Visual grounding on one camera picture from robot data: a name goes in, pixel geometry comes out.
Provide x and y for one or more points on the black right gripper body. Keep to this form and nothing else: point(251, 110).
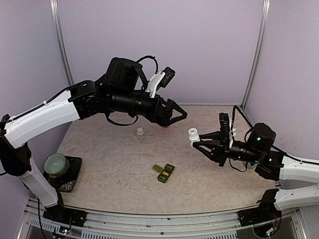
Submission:
point(251, 156)

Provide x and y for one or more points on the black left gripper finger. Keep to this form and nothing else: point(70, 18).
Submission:
point(170, 107)
point(170, 121)

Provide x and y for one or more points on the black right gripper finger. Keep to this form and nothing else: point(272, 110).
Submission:
point(214, 152)
point(213, 136)

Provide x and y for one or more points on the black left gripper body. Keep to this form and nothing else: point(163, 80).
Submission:
point(152, 113)

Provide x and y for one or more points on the small white pill bottle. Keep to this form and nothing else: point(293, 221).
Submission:
point(140, 132)

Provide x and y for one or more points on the green pill organizer box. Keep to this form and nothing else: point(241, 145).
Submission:
point(164, 172)

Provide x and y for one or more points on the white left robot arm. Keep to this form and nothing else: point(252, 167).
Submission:
point(123, 88)

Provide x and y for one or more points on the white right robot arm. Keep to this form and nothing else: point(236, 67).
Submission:
point(271, 163)

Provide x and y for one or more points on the light blue mug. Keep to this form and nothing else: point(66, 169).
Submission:
point(250, 165)

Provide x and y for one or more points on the green ceramic bowl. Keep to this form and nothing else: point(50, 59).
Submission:
point(55, 164)

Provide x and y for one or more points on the black square tray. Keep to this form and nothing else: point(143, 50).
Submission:
point(66, 180)

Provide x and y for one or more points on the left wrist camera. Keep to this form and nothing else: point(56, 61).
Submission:
point(159, 80)

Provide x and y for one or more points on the front aluminium rail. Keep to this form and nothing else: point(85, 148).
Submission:
point(107, 225)

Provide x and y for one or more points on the right aluminium frame post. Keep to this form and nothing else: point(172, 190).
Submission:
point(257, 54)

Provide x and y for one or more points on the aluminium frame post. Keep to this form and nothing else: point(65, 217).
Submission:
point(60, 40)
point(257, 54)

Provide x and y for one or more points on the left aluminium frame post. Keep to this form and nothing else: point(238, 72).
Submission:
point(60, 40)

